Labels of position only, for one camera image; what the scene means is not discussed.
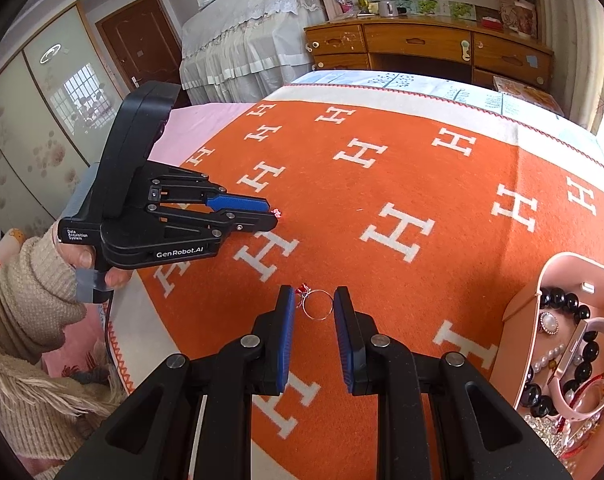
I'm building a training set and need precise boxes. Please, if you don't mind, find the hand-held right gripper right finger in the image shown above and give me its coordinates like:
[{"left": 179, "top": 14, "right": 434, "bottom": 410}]
[{"left": 333, "top": 286, "right": 573, "bottom": 480}]

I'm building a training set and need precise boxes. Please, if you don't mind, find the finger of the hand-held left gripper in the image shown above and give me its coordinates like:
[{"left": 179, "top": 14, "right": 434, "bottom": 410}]
[
  {"left": 149, "top": 172, "right": 269, "bottom": 213},
  {"left": 159, "top": 207, "right": 281, "bottom": 235}
]

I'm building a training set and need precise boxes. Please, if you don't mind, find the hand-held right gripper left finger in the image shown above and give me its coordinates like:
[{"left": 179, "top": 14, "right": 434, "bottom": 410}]
[{"left": 56, "top": 285, "right": 297, "bottom": 480}]

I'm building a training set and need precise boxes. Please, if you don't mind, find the thin silver ring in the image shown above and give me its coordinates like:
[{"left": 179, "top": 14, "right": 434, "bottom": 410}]
[{"left": 294, "top": 284, "right": 335, "bottom": 322}]

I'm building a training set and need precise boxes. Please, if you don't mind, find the pink jewelry box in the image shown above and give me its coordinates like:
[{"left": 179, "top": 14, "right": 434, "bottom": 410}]
[{"left": 492, "top": 254, "right": 604, "bottom": 466}]

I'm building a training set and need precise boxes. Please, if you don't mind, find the black bead bracelet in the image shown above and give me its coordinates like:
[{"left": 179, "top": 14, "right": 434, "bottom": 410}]
[{"left": 521, "top": 286, "right": 603, "bottom": 418}]

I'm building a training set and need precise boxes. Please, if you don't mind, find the gold leaf pearl hair comb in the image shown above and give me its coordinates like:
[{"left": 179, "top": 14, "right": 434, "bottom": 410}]
[{"left": 527, "top": 412, "right": 598, "bottom": 456}]

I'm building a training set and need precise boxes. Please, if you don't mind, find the rose gold bangle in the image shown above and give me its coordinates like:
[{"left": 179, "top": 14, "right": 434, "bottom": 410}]
[{"left": 562, "top": 370, "right": 604, "bottom": 456}]

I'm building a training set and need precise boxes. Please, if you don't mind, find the person's left forearm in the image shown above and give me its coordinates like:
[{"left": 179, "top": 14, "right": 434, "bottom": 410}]
[{"left": 0, "top": 230, "right": 127, "bottom": 480}]

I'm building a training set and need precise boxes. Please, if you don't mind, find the person's left hand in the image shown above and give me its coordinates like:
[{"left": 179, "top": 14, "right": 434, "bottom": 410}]
[{"left": 56, "top": 240, "right": 132, "bottom": 292}]

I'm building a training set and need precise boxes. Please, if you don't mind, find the pink bedsheet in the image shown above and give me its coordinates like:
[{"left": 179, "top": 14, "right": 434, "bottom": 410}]
[{"left": 149, "top": 101, "right": 257, "bottom": 168}]

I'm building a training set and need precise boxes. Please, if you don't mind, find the floral sliding wardrobe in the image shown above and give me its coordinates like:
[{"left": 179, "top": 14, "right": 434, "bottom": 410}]
[{"left": 0, "top": 2, "right": 125, "bottom": 241}]

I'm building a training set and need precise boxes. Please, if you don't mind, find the brown wooden door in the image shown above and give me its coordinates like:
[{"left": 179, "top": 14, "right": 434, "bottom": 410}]
[{"left": 96, "top": 0, "right": 183, "bottom": 96}]

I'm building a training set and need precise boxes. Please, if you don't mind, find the orange patterned blanket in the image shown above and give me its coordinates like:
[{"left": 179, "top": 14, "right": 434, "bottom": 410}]
[{"left": 106, "top": 85, "right": 604, "bottom": 480}]

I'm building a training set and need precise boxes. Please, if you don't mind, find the white lace furniture cover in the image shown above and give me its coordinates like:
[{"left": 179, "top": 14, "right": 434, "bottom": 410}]
[{"left": 180, "top": 0, "right": 327, "bottom": 106}]

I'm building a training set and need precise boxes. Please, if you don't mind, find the wooden desk with drawers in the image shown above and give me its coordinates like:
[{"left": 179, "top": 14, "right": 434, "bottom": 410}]
[{"left": 304, "top": 16, "right": 555, "bottom": 92}]

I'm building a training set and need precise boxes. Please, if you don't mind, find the beige curtain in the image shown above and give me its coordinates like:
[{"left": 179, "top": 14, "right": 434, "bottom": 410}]
[{"left": 537, "top": 0, "right": 604, "bottom": 136}]

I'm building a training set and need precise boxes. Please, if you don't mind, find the black cable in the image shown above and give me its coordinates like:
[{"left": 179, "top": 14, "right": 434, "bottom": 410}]
[{"left": 103, "top": 290, "right": 116, "bottom": 343}]

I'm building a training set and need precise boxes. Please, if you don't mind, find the pearl necklace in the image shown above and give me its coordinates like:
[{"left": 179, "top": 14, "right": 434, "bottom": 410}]
[{"left": 529, "top": 342, "right": 568, "bottom": 376}]

